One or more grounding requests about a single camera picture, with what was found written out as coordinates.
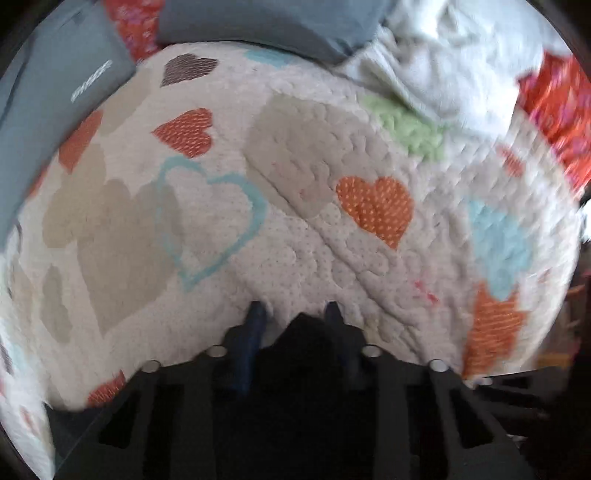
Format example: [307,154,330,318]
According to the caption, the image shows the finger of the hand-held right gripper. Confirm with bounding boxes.
[475,371,552,418]

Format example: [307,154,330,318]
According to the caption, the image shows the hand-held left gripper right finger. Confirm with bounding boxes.
[323,301,539,480]

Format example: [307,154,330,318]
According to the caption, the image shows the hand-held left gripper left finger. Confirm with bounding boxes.
[55,301,269,480]

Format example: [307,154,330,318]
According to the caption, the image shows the black pants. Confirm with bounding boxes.
[257,312,370,480]

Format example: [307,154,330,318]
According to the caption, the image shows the heart print quilt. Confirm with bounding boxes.
[0,41,583,480]

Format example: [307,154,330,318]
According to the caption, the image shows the white blanket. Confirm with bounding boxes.
[336,0,570,140]

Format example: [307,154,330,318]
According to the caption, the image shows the grey laptop bag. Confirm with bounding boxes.
[0,0,137,241]

